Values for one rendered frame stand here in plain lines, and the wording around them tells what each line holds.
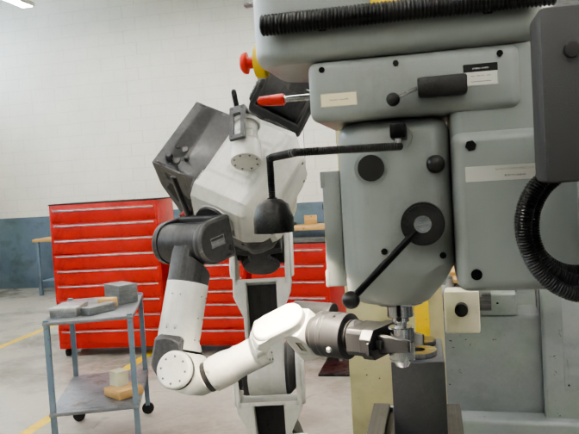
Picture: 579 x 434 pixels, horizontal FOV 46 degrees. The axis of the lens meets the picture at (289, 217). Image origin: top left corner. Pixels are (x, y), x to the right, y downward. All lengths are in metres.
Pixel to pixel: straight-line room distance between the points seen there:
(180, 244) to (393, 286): 0.52
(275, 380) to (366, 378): 1.25
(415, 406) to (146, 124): 9.86
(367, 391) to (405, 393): 1.51
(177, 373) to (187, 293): 0.17
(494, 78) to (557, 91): 0.26
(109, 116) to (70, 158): 0.99
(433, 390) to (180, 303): 0.60
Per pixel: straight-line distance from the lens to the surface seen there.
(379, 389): 3.11
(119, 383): 4.32
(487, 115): 1.13
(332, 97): 1.13
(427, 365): 1.59
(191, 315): 1.45
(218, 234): 1.48
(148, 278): 6.41
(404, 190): 1.13
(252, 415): 1.95
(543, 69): 0.88
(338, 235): 1.22
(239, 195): 1.50
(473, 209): 1.11
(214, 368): 1.40
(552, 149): 0.87
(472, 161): 1.11
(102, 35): 11.70
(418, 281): 1.16
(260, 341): 1.35
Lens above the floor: 1.54
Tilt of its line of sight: 3 degrees down
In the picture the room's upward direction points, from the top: 3 degrees counter-clockwise
